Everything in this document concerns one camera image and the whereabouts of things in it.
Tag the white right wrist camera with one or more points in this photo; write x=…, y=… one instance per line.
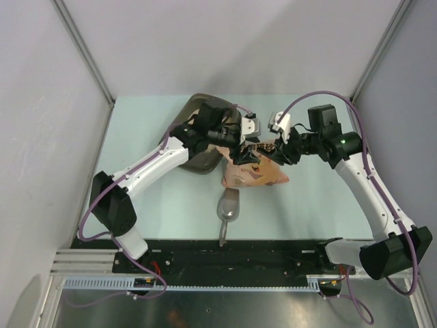
x=280, y=122

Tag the aluminium frame post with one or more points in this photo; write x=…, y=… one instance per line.
x=401, y=13
x=79, y=42

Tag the brown litter box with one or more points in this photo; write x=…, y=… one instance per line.
x=206, y=161

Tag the aluminium frame post left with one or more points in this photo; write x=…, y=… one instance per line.
x=79, y=42

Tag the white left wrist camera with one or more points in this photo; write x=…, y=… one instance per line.
x=249, y=129

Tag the pink cat litter bag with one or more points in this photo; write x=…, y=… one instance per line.
x=264, y=173

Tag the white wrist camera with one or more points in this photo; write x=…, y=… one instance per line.
x=249, y=129
x=280, y=122

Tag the aluminium frame post right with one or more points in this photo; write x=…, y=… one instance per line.
x=401, y=13

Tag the silver metal scoop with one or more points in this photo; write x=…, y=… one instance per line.
x=227, y=211

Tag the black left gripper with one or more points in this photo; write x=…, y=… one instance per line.
x=238, y=158

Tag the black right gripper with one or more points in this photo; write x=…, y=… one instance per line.
x=283, y=152

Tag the grey slotted cable duct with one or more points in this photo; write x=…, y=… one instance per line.
x=309, y=284

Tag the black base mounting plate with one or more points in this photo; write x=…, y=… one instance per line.
x=245, y=262

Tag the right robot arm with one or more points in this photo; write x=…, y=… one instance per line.
x=398, y=244

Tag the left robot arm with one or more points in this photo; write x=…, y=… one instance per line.
x=111, y=200

